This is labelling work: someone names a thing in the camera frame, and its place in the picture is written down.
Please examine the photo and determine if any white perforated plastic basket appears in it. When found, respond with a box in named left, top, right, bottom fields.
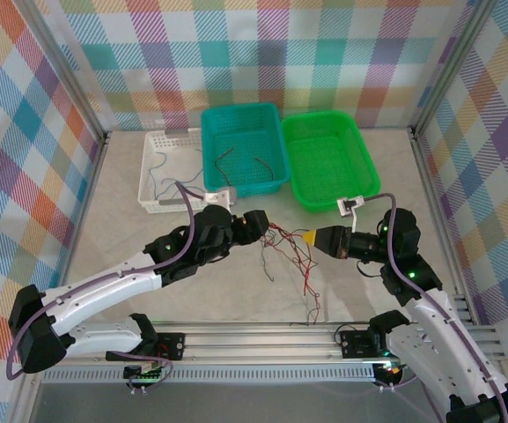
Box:
left=136, top=130, right=210, bottom=216

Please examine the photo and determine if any thin dark wire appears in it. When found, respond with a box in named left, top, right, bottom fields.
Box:
left=260, top=235, right=277, bottom=282
left=305, top=293, right=323, bottom=326

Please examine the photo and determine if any slotted grey cable duct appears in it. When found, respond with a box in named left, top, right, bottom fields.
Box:
left=40, top=367, right=378, bottom=383

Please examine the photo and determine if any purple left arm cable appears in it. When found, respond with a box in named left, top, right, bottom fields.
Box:
left=5, top=181, right=209, bottom=396

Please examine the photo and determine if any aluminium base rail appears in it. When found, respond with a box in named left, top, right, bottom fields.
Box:
left=62, top=323, right=506, bottom=367

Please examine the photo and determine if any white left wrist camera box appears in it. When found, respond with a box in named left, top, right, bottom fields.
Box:
left=203, top=187, right=238, bottom=208

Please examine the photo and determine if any thin red wire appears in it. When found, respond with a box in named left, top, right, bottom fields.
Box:
left=214, top=148, right=238, bottom=185
left=254, top=157, right=276, bottom=182

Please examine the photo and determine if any green plastic mesh basket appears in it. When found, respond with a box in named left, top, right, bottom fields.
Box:
left=281, top=112, right=381, bottom=215

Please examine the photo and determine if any aluminium frame post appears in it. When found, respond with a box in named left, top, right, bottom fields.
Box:
left=24, top=0, right=110, bottom=143
left=409, top=0, right=501, bottom=138

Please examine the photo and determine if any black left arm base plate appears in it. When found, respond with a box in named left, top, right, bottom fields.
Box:
left=106, top=332, right=186, bottom=363

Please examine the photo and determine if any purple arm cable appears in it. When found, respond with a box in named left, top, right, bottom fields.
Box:
left=5, top=181, right=209, bottom=396
left=362, top=193, right=508, bottom=423

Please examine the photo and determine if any controller circuit board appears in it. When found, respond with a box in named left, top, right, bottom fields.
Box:
left=123, top=360, right=169, bottom=383
left=374, top=360, right=407, bottom=378

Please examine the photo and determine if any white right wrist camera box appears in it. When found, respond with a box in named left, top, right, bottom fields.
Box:
left=335, top=195, right=365, bottom=233

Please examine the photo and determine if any tangle of coloured wires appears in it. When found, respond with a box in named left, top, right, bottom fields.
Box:
left=275, top=228, right=312, bottom=265
left=269, top=223, right=323, bottom=297

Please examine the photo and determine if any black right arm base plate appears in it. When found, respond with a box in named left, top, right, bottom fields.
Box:
left=339, top=329, right=422, bottom=359

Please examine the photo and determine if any aluminium side rail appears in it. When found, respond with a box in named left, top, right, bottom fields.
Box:
left=53, top=131, right=112, bottom=318
left=409, top=127, right=477, bottom=327

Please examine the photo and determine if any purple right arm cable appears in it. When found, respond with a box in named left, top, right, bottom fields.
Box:
left=362, top=193, right=508, bottom=423

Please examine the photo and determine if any teal plastic mesh basket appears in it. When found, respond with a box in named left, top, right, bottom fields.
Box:
left=200, top=103, right=292, bottom=200

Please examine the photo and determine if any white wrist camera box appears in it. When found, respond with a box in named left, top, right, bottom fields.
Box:
left=203, top=187, right=238, bottom=208
left=335, top=195, right=365, bottom=233

